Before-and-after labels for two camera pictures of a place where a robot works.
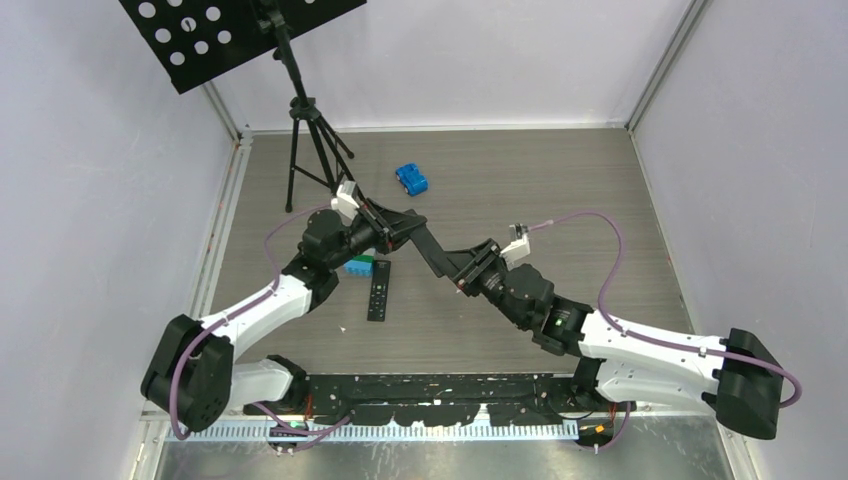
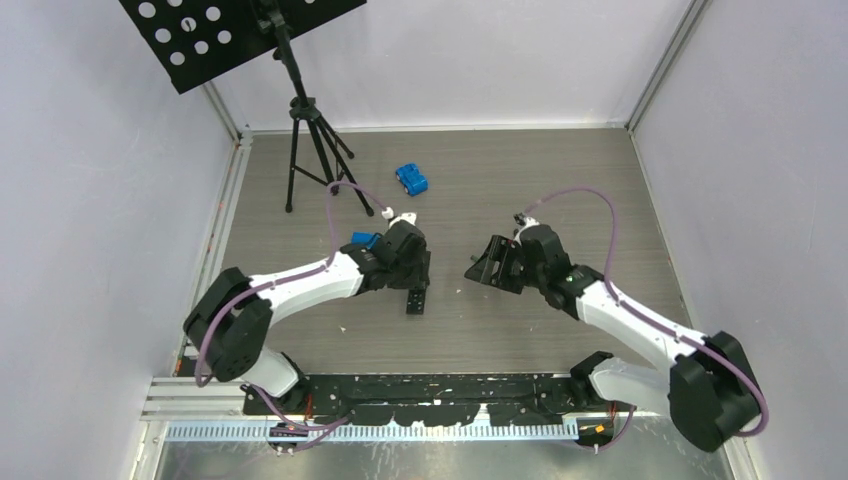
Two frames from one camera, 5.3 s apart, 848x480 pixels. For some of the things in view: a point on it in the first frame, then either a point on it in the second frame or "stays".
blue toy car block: [412, 180] stays
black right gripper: [506, 399] stays
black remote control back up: [433, 252] -> [415, 302]
